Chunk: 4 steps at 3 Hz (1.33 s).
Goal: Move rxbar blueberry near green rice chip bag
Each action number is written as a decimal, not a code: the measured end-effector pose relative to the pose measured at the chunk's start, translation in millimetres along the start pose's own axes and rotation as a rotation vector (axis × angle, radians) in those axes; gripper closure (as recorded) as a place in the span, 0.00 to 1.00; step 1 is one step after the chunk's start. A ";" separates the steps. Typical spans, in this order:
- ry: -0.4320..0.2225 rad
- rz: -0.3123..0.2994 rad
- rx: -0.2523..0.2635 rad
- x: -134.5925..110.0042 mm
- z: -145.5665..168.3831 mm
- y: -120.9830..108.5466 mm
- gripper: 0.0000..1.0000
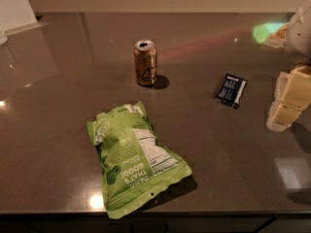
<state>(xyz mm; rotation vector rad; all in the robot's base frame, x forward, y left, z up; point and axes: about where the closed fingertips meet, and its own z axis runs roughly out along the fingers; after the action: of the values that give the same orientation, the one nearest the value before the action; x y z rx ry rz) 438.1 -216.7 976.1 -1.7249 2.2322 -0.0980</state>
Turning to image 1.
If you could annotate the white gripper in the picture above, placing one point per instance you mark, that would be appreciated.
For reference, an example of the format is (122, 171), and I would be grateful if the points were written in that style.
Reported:
(300, 36)

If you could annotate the blue rxbar blueberry wrapper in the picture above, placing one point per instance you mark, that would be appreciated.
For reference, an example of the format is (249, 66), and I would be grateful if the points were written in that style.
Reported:
(231, 91)

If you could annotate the green rice chip bag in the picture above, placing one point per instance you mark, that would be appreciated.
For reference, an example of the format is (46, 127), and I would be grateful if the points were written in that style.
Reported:
(135, 166)

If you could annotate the orange soda can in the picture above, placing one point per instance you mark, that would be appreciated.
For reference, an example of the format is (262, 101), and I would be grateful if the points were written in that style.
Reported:
(145, 59)

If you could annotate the white object at left edge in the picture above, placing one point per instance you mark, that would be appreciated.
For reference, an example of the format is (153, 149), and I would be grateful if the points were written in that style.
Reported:
(3, 38)

